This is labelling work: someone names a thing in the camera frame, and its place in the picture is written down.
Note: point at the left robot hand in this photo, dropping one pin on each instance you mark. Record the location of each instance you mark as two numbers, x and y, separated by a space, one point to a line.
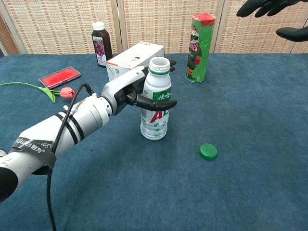
120 84

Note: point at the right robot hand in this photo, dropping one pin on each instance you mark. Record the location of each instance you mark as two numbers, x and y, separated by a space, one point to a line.
264 7

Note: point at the white plastic drink bottle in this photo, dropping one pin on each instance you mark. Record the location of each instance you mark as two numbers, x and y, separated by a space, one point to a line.
154 130

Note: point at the green screw bottle cap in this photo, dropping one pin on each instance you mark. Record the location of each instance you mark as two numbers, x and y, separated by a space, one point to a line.
208 152

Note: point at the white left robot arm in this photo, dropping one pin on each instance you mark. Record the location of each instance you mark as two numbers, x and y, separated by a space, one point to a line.
48 130

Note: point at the dark juice bottle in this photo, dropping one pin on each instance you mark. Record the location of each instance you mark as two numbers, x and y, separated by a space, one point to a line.
102 48

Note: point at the white cardboard box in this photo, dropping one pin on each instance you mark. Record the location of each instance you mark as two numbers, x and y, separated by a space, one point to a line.
130 57

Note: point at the artificial pink tulip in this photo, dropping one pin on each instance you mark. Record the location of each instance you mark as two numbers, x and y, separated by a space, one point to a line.
67 93

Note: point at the red ink pad case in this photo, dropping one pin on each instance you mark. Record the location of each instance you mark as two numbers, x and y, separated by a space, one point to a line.
60 77

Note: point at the green Pringles can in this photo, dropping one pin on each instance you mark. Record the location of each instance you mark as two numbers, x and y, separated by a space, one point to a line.
199 48

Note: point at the woven bamboo folding screen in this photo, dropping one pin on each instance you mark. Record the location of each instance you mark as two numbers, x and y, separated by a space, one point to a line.
60 24

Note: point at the blue felt table cover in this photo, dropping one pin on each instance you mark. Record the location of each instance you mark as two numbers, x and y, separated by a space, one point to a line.
228 180

